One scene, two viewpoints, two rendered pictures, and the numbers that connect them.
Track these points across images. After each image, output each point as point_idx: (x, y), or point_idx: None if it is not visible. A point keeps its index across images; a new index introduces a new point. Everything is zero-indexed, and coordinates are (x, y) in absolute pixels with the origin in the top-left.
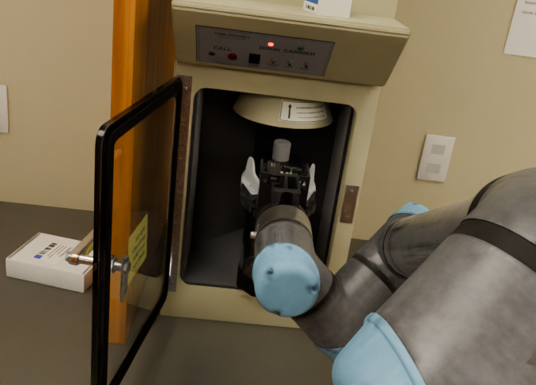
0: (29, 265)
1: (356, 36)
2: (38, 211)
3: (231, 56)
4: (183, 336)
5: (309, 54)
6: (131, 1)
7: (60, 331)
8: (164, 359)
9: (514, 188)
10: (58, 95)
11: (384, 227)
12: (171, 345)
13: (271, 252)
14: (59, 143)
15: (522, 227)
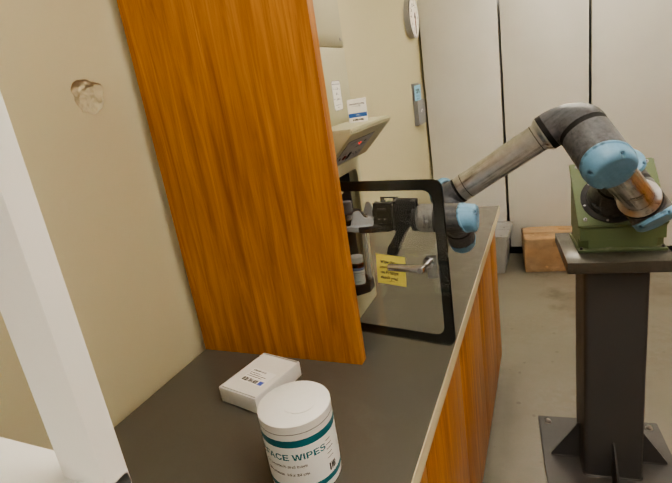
0: (269, 387)
1: (381, 124)
2: (150, 407)
3: (345, 157)
4: (366, 337)
5: (364, 142)
6: (332, 139)
7: (344, 382)
8: (386, 343)
9: (574, 108)
10: (108, 300)
11: (445, 190)
12: (373, 341)
13: (462, 208)
14: (122, 344)
15: (593, 110)
